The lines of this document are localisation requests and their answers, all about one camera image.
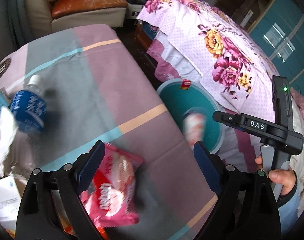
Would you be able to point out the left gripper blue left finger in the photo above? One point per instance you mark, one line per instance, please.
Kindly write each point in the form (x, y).
(86, 166)

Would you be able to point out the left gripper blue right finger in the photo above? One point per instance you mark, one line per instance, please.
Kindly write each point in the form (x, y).
(210, 165)

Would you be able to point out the pink wafer snack wrapper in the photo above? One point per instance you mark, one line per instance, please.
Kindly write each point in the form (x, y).
(109, 198)

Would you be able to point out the clear plastic water bottle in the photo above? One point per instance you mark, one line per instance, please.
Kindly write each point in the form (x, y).
(28, 106)

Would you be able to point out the white medicine box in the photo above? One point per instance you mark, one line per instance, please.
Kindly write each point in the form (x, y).
(11, 192)

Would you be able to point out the white paper napkin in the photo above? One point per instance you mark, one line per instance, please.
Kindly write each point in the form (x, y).
(8, 131)

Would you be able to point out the orange Ovaltine wrapper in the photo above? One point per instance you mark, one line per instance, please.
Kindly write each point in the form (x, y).
(69, 229)

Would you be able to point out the teal plastic trash bin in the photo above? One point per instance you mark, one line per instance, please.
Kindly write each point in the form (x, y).
(190, 105)

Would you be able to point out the person's right hand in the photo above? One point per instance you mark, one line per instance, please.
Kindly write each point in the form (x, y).
(288, 180)

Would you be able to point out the plaid bed sheet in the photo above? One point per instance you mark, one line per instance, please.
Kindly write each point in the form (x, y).
(94, 90)

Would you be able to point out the teal wardrobe door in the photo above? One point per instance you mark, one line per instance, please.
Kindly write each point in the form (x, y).
(279, 32)

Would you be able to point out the floral pink quilt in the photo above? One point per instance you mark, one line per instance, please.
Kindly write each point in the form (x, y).
(198, 42)

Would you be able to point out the orange seat cushion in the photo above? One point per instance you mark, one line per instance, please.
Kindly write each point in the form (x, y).
(62, 8)

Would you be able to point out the beige armchair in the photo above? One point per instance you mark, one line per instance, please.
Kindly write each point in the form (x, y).
(49, 16)

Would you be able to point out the grey curtain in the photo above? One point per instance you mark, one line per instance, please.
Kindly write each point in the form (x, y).
(14, 24)

